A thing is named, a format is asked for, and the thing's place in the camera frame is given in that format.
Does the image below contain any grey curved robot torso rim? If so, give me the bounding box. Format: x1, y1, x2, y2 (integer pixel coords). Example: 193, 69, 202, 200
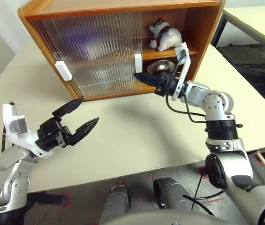
97, 208, 241, 225

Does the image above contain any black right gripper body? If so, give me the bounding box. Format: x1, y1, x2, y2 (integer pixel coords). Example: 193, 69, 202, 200
154, 72, 182, 97

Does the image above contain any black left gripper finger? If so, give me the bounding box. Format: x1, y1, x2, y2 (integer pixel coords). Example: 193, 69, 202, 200
66, 117, 100, 147
52, 98, 84, 118

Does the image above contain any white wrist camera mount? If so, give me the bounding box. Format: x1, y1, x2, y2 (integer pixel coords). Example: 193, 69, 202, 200
2, 101, 54, 158
171, 43, 192, 102

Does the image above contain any wooden cabinet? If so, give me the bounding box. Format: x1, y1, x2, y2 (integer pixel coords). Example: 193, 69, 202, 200
17, 0, 227, 102

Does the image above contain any black floor cable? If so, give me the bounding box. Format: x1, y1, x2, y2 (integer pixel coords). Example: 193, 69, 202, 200
183, 171, 224, 216

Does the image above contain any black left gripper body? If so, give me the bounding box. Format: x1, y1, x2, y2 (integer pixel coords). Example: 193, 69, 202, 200
35, 116, 73, 152

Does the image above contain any white door handle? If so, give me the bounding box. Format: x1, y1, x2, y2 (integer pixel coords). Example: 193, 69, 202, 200
134, 53, 144, 74
54, 60, 73, 82

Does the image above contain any beige side table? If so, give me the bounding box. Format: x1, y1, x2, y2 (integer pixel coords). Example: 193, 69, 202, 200
211, 7, 265, 104

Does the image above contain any grey rounded right leg cover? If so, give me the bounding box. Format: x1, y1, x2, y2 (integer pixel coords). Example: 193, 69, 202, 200
153, 177, 202, 213

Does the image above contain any ribbed glass sliding door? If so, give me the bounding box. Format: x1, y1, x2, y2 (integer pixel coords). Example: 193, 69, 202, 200
30, 11, 144, 98
29, 12, 137, 98

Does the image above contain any metal dish with handles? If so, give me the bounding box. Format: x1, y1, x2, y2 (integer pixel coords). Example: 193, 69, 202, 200
146, 60, 179, 77

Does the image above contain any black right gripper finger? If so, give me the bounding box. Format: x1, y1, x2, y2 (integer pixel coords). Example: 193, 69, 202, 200
136, 76, 165, 88
133, 73, 165, 82

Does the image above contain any grey rounded left leg cover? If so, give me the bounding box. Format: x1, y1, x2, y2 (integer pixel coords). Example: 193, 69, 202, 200
99, 185, 132, 225

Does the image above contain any grey rounded leg cover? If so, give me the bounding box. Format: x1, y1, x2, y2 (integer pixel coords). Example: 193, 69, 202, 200
153, 177, 202, 213
99, 185, 132, 225

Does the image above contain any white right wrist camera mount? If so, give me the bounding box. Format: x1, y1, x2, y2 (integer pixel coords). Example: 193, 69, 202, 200
171, 43, 192, 102

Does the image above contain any wooden shelf board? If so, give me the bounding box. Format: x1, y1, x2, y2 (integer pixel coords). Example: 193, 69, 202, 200
142, 35, 199, 61

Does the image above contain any white plush toy red-green sweater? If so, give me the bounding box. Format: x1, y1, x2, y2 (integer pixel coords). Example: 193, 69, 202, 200
149, 18, 182, 52

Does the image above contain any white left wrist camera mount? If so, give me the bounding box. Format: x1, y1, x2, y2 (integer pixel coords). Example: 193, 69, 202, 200
2, 101, 54, 158

